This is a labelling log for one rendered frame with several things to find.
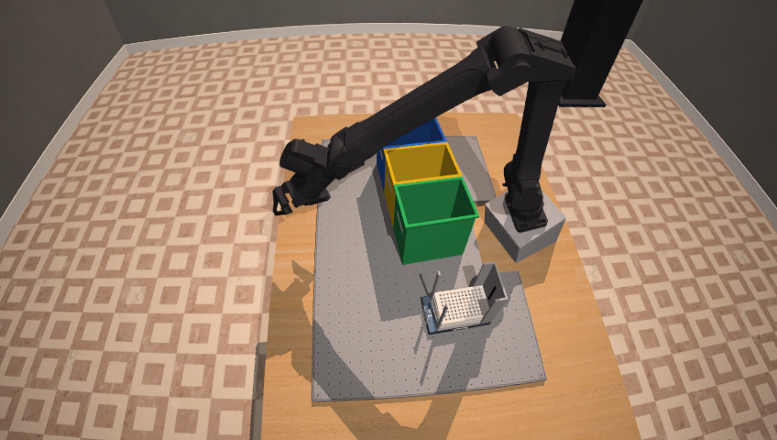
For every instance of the green open-top bin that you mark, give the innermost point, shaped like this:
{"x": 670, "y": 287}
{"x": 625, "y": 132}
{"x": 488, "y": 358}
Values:
{"x": 433, "y": 219}

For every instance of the blue open-top bin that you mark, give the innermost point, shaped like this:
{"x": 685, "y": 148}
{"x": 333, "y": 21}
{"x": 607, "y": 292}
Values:
{"x": 430, "y": 131}

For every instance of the yellow open bin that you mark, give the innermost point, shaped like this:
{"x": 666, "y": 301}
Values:
{"x": 417, "y": 162}

